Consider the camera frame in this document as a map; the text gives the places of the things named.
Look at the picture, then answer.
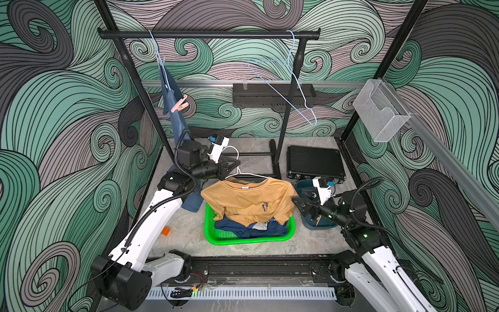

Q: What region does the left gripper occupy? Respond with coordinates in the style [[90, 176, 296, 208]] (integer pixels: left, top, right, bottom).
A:
[[189, 156, 238, 182]]

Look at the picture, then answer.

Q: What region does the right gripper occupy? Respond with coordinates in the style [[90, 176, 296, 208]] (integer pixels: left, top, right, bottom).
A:
[[292, 188, 350, 229]]

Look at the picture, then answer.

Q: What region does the white wire hanger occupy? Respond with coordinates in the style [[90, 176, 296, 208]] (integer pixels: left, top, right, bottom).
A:
[[220, 145, 270, 181]]

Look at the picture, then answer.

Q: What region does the tan cartoon print t-shirt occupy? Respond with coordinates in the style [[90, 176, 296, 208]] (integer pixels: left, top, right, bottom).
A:
[[201, 178, 298, 226]]

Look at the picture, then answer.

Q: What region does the slate blue t-shirt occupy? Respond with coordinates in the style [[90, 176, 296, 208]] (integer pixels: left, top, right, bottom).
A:
[[159, 65, 203, 213]]

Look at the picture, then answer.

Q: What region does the navy Mickey print t-shirt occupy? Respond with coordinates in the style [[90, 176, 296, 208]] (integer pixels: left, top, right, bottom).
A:
[[214, 217, 288, 239]]

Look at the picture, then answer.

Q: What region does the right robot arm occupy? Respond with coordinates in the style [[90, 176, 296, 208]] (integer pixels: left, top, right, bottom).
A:
[[292, 177, 435, 311]]

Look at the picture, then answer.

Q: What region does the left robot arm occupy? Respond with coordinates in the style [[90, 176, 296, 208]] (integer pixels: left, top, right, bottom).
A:
[[90, 135, 240, 311]]

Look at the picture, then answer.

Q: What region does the teal plastic tray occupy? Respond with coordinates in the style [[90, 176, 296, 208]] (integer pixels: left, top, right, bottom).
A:
[[294, 179, 337, 230]]

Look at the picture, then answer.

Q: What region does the black ribbed case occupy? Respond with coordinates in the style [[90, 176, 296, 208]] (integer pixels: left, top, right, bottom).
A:
[[287, 146, 346, 183]]

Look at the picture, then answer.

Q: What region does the green plastic basket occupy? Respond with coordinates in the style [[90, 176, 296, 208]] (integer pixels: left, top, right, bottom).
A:
[[204, 204, 296, 246]]

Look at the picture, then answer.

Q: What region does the orange small block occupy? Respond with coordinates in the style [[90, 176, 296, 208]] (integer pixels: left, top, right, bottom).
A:
[[161, 227, 170, 236]]

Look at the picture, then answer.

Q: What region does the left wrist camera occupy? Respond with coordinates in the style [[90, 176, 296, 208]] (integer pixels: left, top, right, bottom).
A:
[[208, 135, 229, 164]]

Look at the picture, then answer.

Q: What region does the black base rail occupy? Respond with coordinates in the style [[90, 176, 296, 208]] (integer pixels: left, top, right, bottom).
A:
[[147, 255, 414, 285]]

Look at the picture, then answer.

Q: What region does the white slotted cable duct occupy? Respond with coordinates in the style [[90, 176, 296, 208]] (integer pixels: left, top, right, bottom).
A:
[[146, 287, 337, 301]]

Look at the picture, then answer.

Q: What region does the clear mesh wall bin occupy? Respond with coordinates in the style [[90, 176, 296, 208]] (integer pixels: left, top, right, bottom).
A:
[[353, 79, 411, 142]]

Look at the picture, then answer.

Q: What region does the black clothes rack frame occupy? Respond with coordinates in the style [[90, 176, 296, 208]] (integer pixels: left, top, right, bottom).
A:
[[97, 28, 321, 179]]

